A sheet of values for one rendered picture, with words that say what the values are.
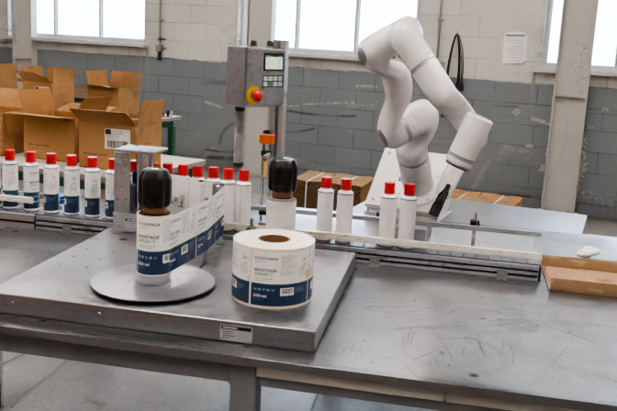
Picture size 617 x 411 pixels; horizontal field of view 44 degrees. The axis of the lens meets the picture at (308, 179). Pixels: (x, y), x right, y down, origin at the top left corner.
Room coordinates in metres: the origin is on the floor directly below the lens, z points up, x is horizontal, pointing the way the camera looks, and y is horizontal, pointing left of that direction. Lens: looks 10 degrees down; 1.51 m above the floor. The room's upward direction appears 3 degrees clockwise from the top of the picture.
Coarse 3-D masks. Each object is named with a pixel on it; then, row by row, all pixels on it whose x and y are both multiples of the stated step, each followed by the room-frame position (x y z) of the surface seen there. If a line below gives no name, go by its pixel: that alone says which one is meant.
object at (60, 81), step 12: (24, 72) 6.59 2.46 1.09; (36, 72) 6.85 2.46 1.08; (48, 72) 6.94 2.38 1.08; (60, 72) 6.62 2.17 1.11; (72, 72) 6.76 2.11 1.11; (24, 84) 6.68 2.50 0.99; (36, 84) 6.62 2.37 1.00; (48, 84) 6.57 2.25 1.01; (60, 84) 6.63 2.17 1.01; (72, 84) 6.77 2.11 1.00; (60, 96) 6.63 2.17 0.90; (72, 96) 6.77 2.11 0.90
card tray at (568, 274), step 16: (544, 256) 2.39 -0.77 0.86; (560, 256) 2.38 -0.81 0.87; (544, 272) 2.30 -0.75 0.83; (560, 272) 2.31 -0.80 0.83; (576, 272) 2.32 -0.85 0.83; (592, 272) 2.33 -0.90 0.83; (608, 272) 2.34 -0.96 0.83; (560, 288) 2.13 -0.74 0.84; (576, 288) 2.12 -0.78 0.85; (592, 288) 2.11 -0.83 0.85; (608, 288) 2.11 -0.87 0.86
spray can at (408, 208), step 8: (408, 184) 2.33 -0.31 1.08; (408, 192) 2.33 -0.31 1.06; (400, 200) 2.34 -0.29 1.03; (408, 200) 2.32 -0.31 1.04; (416, 200) 2.33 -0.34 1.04; (400, 208) 2.33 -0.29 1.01; (408, 208) 2.32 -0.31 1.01; (416, 208) 2.34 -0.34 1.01; (400, 216) 2.33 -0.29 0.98; (408, 216) 2.32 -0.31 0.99; (400, 224) 2.33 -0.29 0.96; (408, 224) 2.32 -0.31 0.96; (400, 232) 2.33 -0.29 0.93; (408, 232) 2.32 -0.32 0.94; (400, 248) 2.32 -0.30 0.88; (408, 248) 2.32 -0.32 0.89
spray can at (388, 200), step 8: (392, 184) 2.34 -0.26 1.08; (384, 192) 2.35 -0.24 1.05; (392, 192) 2.34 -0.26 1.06; (384, 200) 2.33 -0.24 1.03; (392, 200) 2.33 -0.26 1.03; (384, 208) 2.33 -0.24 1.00; (392, 208) 2.33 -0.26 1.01; (384, 216) 2.33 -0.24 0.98; (392, 216) 2.33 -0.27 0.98; (384, 224) 2.33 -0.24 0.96; (392, 224) 2.33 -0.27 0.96; (384, 232) 2.33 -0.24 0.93; (392, 232) 2.33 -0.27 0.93
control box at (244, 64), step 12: (228, 48) 2.49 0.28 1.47; (240, 48) 2.45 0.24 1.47; (252, 48) 2.45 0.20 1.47; (264, 48) 2.49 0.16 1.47; (276, 48) 2.53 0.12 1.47; (228, 60) 2.49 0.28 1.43; (240, 60) 2.45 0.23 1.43; (252, 60) 2.45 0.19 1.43; (228, 72) 2.49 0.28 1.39; (240, 72) 2.45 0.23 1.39; (252, 72) 2.45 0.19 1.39; (264, 72) 2.48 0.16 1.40; (276, 72) 2.52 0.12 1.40; (228, 84) 2.49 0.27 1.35; (240, 84) 2.45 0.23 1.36; (252, 84) 2.45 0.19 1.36; (228, 96) 2.49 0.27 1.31; (240, 96) 2.44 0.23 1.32; (264, 96) 2.48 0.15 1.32; (276, 96) 2.52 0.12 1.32
